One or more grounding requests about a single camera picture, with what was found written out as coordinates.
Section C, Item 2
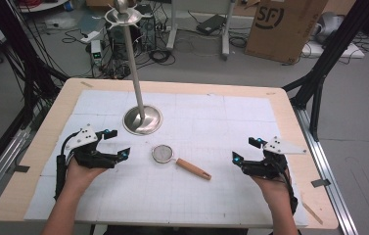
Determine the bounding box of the person's left hand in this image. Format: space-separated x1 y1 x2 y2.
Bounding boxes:
64 157 109 194

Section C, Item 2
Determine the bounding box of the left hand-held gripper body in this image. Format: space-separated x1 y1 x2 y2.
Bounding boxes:
65 124 116 170

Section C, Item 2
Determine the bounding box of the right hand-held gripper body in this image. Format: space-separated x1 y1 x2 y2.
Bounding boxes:
241 135 308 181

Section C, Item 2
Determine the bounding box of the person's right hand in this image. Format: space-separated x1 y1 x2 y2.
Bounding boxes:
251 168 294 206

